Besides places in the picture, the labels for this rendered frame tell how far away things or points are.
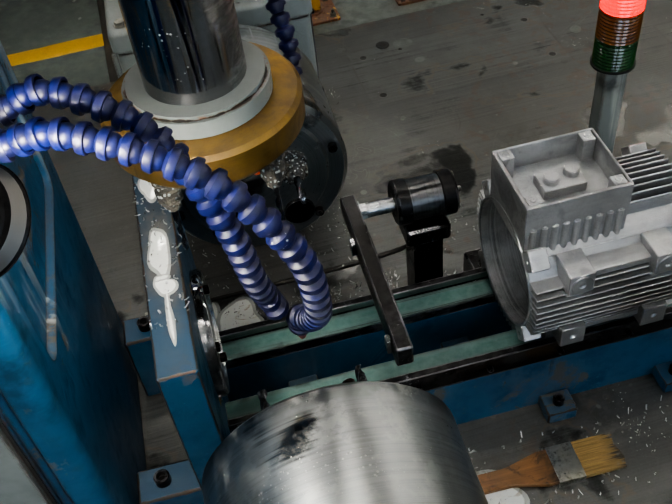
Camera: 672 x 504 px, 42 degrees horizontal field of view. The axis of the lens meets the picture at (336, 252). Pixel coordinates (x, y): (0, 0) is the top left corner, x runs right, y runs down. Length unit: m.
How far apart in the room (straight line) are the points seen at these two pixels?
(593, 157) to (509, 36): 0.80
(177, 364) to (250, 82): 0.27
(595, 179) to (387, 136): 0.62
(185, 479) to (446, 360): 0.34
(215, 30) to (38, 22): 3.08
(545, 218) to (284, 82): 0.33
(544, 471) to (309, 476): 0.47
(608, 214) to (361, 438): 0.40
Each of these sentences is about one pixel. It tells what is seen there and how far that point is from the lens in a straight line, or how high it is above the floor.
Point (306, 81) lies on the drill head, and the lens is 1.15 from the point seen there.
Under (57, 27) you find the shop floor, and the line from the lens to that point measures 3.71.
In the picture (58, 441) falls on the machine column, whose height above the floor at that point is 1.13.
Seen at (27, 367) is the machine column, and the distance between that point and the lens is 0.75.
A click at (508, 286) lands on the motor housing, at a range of 1.11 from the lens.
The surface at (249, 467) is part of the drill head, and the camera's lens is 0.75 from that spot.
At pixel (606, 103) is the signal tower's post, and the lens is 1.36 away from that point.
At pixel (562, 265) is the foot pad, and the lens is 0.97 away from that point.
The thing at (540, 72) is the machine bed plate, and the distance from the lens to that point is 1.70.
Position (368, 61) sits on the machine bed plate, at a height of 0.80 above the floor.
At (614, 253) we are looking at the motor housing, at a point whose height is 1.06.
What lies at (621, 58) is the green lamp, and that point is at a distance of 1.30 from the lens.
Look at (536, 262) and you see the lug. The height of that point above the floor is 1.08.
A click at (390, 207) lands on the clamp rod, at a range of 1.10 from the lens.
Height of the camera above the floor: 1.78
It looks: 46 degrees down
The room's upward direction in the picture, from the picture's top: 7 degrees counter-clockwise
